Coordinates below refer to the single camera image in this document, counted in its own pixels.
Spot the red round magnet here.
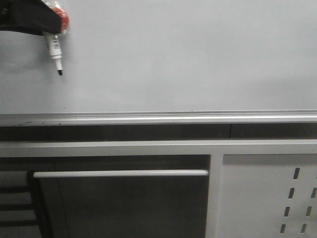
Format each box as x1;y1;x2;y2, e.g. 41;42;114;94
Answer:
43;0;70;36

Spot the large whiteboard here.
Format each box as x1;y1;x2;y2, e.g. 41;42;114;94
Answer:
0;0;317;114

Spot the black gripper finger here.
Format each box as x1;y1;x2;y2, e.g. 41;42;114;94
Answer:
0;0;62;36

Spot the white metal frame stand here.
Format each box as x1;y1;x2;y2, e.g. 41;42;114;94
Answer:
0;139;317;238

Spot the dark panel with white bar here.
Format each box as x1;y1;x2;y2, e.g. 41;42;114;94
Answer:
34;170;209;238

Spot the aluminium whiteboard marker tray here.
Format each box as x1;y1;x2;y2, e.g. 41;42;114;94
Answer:
0;110;317;127

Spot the white perforated metal panel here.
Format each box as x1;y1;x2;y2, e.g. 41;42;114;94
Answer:
216;154;317;238

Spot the white whiteboard marker pen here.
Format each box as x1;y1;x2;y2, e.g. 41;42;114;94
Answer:
43;32;63;76

